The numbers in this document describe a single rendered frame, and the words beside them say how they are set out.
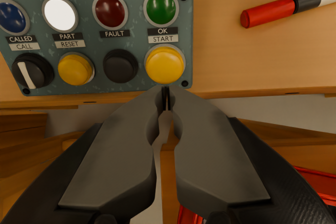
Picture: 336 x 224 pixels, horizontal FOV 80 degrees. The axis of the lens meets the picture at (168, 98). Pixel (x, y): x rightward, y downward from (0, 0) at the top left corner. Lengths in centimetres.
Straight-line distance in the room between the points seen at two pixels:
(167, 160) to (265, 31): 20
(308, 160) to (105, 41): 30
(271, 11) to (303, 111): 110
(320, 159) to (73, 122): 110
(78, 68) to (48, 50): 3
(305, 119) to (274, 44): 108
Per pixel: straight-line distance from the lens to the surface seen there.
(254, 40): 21
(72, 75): 17
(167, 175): 30
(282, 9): 21
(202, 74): 19
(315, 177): 30
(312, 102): 130
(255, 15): 20
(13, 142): 113
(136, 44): 16
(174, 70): 15
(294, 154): 33
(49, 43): 18
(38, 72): 18
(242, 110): 114
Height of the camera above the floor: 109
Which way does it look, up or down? 87 degrees down
